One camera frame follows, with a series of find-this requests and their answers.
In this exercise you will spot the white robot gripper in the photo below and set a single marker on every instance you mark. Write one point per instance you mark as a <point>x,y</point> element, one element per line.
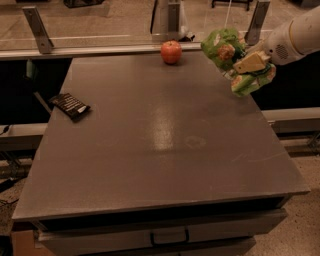
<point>279,46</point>

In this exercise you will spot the green rice chip bag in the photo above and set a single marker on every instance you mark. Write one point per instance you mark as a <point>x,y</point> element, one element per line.
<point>224,47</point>

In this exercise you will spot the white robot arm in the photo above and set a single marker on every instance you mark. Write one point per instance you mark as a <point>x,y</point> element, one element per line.
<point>305,33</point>

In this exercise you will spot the red apple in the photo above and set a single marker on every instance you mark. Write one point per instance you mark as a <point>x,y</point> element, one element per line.
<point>171,52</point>

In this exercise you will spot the black snack bar wrapper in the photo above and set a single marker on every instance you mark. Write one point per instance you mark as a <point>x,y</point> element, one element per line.
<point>69,105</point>

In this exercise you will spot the grey cabinet drawer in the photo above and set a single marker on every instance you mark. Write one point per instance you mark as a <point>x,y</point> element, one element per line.
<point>224,235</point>

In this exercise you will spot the right metal rail bracket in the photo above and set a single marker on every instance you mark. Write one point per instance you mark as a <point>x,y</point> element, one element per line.
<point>253,34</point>

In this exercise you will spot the metal rail bracket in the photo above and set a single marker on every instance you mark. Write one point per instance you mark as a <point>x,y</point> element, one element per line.
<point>44,44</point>
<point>169,22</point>
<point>253,34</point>

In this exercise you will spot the middle metal rail bracket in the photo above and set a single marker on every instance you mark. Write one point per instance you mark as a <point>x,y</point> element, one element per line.
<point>169,22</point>

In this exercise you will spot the black drawer handle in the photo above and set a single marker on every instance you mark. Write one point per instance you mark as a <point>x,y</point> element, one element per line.
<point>168,237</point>

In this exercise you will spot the left metal rail bracket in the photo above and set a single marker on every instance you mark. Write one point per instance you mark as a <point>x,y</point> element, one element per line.
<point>44,44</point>

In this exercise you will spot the horizontal metal rail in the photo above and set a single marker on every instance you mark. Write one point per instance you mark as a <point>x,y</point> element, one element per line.
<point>80,52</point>

